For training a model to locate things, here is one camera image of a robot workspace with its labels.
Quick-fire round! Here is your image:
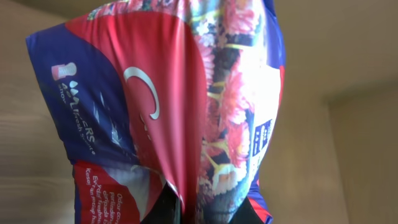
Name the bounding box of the red purple pantyliner pack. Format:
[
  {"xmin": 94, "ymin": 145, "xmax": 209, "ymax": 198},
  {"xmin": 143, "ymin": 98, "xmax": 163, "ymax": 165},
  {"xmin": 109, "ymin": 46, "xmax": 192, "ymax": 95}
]
[{"xmin": 26, "ymin": 0, "xmax": 285, "ymax": 224}]

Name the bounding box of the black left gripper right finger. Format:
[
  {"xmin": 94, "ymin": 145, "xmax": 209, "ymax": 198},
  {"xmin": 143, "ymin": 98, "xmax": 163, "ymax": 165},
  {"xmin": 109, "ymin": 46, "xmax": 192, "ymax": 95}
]
[{"xmin": 229, "ymin": 197, "xmax": 264, "ymax": 224}]

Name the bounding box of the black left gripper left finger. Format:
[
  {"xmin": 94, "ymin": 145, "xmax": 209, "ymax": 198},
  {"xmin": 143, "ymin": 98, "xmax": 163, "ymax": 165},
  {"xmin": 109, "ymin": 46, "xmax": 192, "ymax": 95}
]
[{"xmin": 141, "ymin": 184, "xmax": 181, "ymax": 224}]

